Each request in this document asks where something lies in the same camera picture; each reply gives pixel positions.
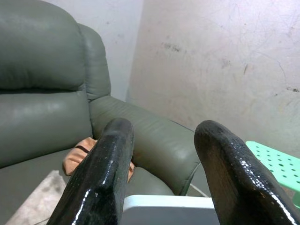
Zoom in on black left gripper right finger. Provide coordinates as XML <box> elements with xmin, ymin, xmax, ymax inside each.
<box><xmin>194</xmin><ymin>120</ymin><xmax>300</xmax><ymax>225</ymax></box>

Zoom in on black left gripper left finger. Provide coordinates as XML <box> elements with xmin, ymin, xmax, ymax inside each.
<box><xmin>46</xmin><ymin>118</ymin><xmax>135</xmax><ymax>225</ymax></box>

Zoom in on peach cloth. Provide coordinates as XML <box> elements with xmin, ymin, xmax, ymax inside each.
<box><xmin>62</xmin><ymin>137</ymin><xmax>136</xmax><ymax>183</ymax></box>

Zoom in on green plastic stool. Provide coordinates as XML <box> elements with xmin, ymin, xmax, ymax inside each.
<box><xmin>245</xmin><ymin>140</ymin><xmax>300</xmax><ymax>195</ymax></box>

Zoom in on white-grey cloth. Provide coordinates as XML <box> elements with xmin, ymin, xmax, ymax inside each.
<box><xmin>10</xmin><ymin>170</ymin><xmax>71</xmax><ymax>225</ymax></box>

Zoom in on grey-green leather sofa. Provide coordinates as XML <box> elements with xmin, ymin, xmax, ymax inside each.
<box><xmin>0</xmin><ymin>0</ymin><xmax>204</xmax><ymax>225</ymax></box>

